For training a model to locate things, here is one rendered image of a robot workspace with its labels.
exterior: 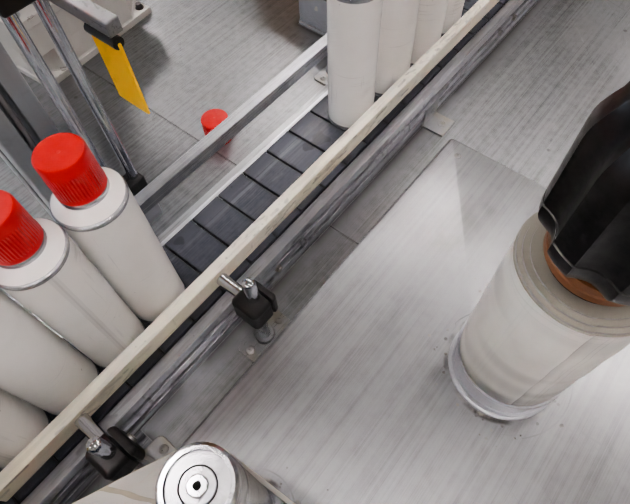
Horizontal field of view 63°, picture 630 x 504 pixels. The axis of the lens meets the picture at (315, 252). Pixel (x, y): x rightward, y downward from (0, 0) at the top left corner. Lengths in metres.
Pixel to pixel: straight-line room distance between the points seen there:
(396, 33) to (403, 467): 0.41
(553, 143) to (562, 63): 0.15
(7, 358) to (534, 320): 0.32
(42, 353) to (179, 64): 0.49
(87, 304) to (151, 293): 0.07
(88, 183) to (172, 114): 0.38
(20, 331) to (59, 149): 0.12
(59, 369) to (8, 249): 0.12
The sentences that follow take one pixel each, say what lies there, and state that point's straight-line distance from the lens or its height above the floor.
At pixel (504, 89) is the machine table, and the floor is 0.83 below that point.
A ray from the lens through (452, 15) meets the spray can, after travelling 0.71.
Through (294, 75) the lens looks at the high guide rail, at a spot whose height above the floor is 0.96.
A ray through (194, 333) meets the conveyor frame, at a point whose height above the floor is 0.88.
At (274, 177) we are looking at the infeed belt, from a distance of 0.56.
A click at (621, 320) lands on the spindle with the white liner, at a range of 0.31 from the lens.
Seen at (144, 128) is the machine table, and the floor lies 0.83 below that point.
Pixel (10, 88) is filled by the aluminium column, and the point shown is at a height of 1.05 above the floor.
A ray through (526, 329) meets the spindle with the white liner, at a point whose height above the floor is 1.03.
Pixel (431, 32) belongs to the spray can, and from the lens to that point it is 0.65.
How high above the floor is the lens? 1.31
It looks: 60 degrees down
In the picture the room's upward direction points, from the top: 4 degrees counter-clockwise
